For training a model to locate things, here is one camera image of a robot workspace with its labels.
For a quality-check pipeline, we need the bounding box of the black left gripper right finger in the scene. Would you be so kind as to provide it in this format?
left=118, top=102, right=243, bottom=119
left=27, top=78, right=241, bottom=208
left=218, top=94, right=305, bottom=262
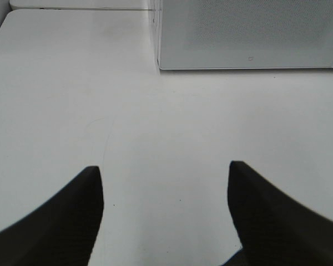
left=224, top=161, right=333, bottom=265

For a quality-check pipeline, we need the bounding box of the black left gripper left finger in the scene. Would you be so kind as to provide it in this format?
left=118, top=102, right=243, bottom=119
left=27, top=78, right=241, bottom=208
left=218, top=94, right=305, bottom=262
left=0, top=166, right=103, bottom=265

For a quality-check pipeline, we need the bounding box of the white microwave door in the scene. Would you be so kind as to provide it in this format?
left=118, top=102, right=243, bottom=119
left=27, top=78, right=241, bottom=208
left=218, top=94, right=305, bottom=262
left=152, top=1, right=333, bottom=70

